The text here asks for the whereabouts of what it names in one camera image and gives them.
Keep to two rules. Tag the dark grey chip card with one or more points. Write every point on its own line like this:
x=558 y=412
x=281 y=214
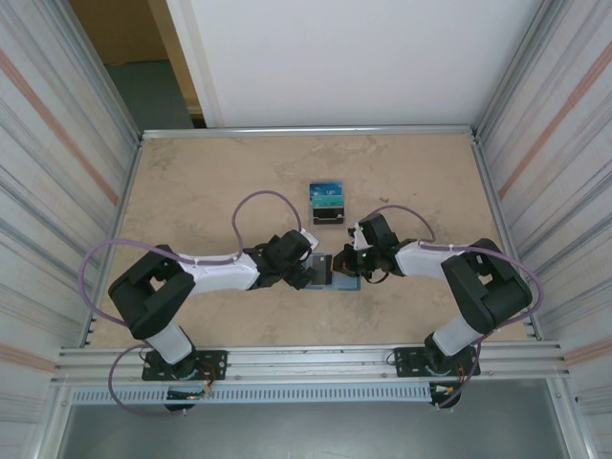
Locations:
x=319 y=270

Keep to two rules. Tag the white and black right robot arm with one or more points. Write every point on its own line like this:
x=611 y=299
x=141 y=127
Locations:
x=425 y=260

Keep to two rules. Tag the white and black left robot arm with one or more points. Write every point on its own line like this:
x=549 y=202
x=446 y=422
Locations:
x=220 y=275

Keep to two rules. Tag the teal VIP card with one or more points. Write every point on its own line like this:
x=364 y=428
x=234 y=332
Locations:
x=330 y=201

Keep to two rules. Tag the blue UP card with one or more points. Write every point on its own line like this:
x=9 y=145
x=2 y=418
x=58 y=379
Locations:
x=330 y=190

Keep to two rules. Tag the black device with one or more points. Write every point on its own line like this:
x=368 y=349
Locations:
x=358 y=239

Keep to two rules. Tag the small box with blue picture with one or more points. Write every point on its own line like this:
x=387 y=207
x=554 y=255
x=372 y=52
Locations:
x=327 y=225

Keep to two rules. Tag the small circuit board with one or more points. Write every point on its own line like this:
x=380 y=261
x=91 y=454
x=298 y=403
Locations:
x=444 y=390
x=189 y=394

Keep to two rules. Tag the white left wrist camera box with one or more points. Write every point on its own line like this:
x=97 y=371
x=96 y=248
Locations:
x=310 y=240

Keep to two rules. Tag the aluminium mounting rail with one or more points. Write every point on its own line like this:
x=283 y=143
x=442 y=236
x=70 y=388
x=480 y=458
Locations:
x=311 y=365

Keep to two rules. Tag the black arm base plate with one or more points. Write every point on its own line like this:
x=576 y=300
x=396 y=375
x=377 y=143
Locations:
x=217 y=356
x=406 y=363

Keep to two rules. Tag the aluminium table side rail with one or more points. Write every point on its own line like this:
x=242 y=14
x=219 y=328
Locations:
x=128 y=189
x=488 y=191

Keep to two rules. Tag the aluminium table end rail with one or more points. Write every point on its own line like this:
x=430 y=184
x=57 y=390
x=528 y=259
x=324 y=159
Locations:
x=311 y=132

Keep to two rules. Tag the white door frame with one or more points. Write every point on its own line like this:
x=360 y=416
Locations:
x=195 y=57

